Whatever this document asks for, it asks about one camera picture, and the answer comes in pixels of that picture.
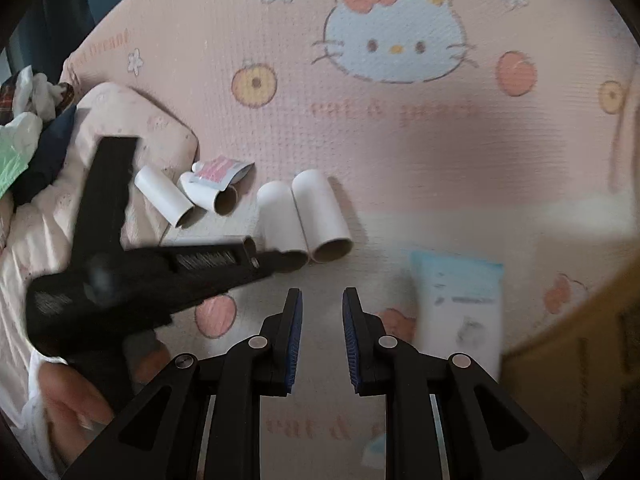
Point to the plaid cloth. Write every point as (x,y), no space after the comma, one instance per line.
(7,97)

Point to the pale pink quilt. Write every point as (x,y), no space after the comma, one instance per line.
(45,220)

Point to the pale blue packet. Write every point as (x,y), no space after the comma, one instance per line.
(460,305)

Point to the white crumpled cloth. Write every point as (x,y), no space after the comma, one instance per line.
(37,92)

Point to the navy cloth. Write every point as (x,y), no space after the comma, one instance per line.
(50,150)

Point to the pink white sachet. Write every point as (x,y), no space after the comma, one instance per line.
(217,170)

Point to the cardboard box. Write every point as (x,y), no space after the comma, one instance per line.
(575,375)

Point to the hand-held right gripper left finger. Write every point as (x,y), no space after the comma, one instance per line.
(295,332)

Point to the pink printed blanket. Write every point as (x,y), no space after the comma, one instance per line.
(400,160)

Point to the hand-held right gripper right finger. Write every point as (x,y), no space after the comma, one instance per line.
(350,335)

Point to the green plastic bag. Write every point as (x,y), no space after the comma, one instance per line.
(12,155)

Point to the person's left hand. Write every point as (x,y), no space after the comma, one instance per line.
(75,390)

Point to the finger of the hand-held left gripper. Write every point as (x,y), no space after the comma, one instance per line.
(225,267)

